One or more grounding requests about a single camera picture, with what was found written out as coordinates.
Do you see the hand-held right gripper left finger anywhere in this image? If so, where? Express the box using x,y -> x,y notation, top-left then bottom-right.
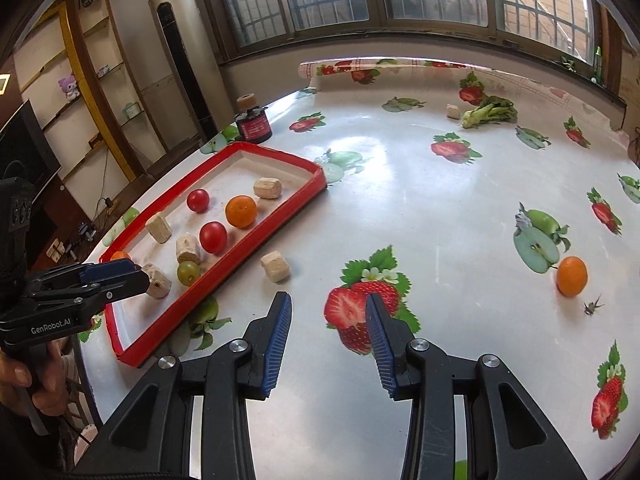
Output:
72,291 -> 293,480

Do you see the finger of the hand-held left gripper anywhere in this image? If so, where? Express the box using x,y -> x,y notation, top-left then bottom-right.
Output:
27,261 -> 144,286
22,272 -> 150,314

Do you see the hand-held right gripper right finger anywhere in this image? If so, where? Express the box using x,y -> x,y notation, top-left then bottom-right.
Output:
365,294 -> 586,480

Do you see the green grape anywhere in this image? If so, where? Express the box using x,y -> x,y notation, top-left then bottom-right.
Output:
176,260 -> 202,287

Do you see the red cherry tomato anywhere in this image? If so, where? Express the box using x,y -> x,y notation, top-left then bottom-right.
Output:
186,188 -> 211,214
199,221 -> 229,255

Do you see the large orange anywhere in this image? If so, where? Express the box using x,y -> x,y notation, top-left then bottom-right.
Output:
224,194 -> 259,230

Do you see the red rimmed white tray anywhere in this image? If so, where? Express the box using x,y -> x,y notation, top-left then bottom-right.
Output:
98,141 -> 328,369

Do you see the person's left forearm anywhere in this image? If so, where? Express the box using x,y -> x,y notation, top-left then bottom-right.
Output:
0,402 -> 101,480

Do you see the person's left hand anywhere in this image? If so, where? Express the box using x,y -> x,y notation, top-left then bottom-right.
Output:
0,345 -> 64,415

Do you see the low wooden tv cabinet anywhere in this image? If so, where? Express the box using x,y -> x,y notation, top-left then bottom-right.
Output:
60,170 -> 147,261

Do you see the fruit print plastic tablecloth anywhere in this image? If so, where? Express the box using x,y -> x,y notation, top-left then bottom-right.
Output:
75,56 -> 640,480

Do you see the dark wooden bench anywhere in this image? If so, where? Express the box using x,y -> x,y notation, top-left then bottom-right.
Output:
147,135 -> 212,177

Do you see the black television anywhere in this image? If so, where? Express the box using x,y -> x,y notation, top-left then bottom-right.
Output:
0,100 -> 62,261

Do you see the dark jar with cork stopper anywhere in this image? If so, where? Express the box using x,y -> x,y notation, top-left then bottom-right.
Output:
234,93 -> 273,144

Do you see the tall standing air conditioner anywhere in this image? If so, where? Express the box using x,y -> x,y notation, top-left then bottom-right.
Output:
148,0 -> 225,143

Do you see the green leafy vegetable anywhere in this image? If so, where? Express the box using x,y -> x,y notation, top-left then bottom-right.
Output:
461,95 -> 519,129

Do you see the wooden wall shelf unit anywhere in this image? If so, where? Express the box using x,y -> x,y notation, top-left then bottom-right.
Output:
12,2 -> 167,186

